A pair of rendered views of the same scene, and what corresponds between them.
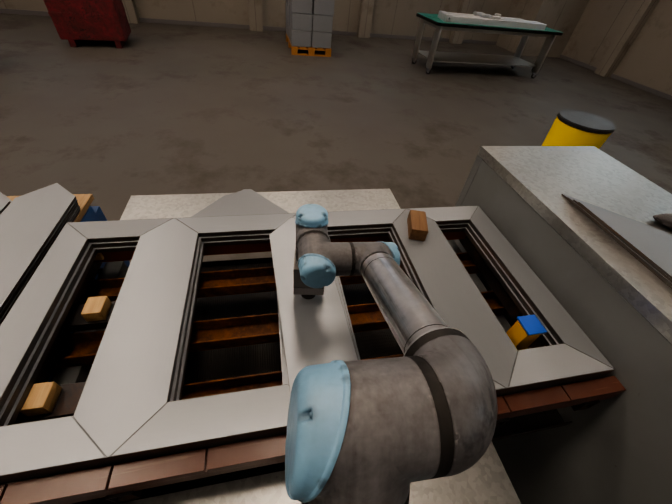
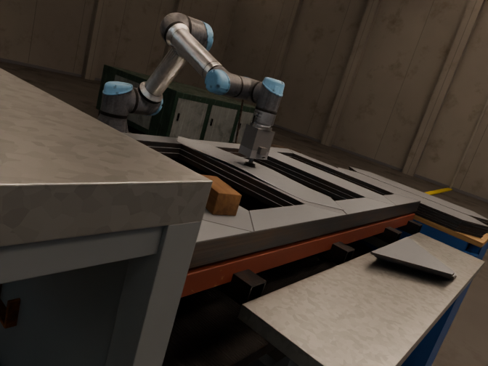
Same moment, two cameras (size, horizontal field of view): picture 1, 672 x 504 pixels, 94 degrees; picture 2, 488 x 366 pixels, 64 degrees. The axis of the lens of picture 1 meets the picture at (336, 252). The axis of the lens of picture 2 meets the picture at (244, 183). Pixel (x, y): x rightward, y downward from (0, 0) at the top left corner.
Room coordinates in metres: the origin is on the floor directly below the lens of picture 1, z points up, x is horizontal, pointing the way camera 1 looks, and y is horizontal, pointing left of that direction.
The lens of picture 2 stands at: (1.63, -0.76, 1.14)
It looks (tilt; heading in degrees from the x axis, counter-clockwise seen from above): 14 degrees down; 143
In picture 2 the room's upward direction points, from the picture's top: 16 degrees clockwise
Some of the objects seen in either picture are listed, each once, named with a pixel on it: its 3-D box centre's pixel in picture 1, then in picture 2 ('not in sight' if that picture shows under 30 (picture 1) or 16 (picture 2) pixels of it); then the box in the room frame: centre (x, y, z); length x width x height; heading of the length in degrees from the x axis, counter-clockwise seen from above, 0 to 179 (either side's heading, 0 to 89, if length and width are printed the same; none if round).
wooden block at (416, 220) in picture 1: (417, 225); (214, 194); (0.94, -0.29, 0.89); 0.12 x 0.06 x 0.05; 178
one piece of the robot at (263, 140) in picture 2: (310, 269); (258, 141); (0.58, 0.06, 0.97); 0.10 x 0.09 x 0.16; 7
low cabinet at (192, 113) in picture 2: not in sight; (183, 112); (-4.24, 2.14, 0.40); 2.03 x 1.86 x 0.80; 105
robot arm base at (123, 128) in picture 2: not in sight; (112, 123); (-0.11, -0.22, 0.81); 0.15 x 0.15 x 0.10
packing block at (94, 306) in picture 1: (96, 308); not in sight; (0.47, 0.67, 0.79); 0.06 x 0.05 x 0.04; 16
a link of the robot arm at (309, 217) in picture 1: (311, 229); (269, 95); (0.56, 0.06, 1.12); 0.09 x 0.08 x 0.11; 13
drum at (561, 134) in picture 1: (561, 157); not in sight; (2.96, -2.04, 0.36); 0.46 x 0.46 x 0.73
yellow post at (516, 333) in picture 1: (513, 343); not in sight; (0.55, -0.59, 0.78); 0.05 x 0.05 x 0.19; 16
